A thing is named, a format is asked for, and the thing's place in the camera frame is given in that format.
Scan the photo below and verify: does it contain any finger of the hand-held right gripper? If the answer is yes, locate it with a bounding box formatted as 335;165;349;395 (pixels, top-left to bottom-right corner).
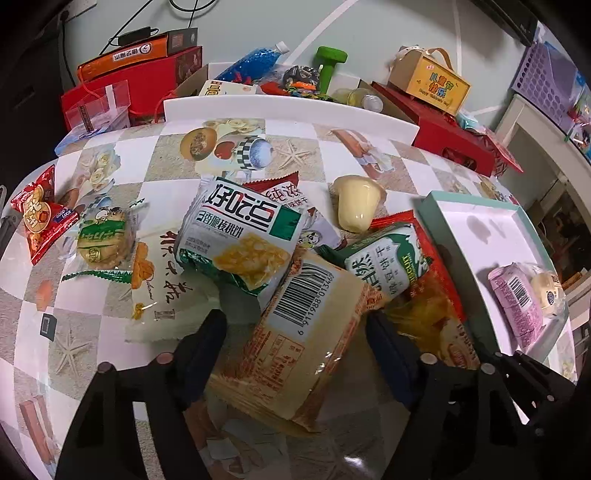
503;350;579;423

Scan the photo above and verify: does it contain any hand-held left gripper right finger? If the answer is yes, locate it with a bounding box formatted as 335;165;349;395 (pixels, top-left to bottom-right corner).
367;313;555;480

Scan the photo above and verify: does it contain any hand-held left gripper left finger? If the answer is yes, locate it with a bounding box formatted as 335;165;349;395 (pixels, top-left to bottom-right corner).
55;309;227;480

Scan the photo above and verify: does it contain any beige barcode snack packet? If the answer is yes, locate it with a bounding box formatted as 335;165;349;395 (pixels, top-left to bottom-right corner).
203;249;389;433

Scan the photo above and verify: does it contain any teal tray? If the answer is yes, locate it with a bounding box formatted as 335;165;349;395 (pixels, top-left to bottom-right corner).
416;190;578;385

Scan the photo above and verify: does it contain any clear green-edged biscuit packet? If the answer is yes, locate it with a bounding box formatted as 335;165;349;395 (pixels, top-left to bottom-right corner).
62;198;149;285

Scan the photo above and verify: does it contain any yellow pudding cup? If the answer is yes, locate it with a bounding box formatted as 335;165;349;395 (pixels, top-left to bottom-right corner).
332;174;387;234

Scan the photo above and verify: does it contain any orange yellow snack packet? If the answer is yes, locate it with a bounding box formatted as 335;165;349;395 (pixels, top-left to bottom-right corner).
368;210;482;371

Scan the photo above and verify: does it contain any white packet with orange flowers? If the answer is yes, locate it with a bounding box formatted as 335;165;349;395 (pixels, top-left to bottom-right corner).
124;225;223;345

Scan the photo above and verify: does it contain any pink bread packet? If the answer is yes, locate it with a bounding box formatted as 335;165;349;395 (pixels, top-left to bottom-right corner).
488;261;567;350

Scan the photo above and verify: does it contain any green white milk biscuit packet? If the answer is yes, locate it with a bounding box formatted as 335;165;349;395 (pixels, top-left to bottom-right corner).
342;223;433;297

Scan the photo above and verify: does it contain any green white walnut biscuit packet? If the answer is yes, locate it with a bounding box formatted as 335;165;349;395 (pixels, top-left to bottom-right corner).
178;175;308;311

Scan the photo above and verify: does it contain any red white snack packet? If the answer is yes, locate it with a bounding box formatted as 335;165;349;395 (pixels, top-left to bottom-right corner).
242;170;343;251

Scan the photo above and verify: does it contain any printed checkered tablecloth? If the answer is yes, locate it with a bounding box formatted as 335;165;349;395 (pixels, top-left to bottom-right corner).
0;117;578;480

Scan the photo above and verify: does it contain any flat red box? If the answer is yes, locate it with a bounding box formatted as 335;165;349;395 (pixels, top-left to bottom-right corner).
371;80;524;179

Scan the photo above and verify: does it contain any red floral gift bag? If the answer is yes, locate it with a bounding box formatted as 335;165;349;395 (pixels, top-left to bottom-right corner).
128;107;168;126

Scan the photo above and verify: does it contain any blue tissue pack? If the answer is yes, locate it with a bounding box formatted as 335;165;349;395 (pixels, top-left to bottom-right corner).
54;124;131;156

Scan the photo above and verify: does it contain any white cabinet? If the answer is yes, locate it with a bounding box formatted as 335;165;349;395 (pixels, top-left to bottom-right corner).
493;94;591;296

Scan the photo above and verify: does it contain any white yellow carton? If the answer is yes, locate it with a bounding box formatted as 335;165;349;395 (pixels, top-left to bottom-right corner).
198;79;260;99

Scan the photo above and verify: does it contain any clear plastic bottle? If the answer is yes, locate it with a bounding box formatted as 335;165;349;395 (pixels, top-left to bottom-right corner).
331;87;385;112

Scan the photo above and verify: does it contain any clear plastic box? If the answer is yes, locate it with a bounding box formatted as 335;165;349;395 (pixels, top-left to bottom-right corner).
64;79;132;136

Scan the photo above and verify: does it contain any large red gift box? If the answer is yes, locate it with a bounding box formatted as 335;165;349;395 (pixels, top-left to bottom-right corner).
60;45;205;136

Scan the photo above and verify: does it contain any colourful candy bag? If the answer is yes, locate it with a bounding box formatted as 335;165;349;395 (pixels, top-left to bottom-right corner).
280;65;325;100

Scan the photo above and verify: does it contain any orange carton box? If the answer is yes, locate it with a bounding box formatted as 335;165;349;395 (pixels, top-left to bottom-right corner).
76;28;199;85

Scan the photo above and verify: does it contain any green dumbbell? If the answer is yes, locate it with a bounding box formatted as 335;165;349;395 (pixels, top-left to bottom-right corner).
315;46;350;91

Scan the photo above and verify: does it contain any purple perforated basket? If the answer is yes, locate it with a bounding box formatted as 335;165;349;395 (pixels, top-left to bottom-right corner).
510;39;581;133

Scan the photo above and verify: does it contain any black power adapter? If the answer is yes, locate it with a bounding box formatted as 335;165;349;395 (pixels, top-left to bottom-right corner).
117;26;154;48

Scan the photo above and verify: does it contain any black cabinet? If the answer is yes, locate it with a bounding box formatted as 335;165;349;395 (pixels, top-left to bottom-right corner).
0;0;71;155

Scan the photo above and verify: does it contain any tan gift box with handle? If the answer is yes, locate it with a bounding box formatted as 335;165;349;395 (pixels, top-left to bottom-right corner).
387;44;472;117

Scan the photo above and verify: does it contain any black cable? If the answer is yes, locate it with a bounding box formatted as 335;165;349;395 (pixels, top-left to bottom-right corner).
106;0;200;52

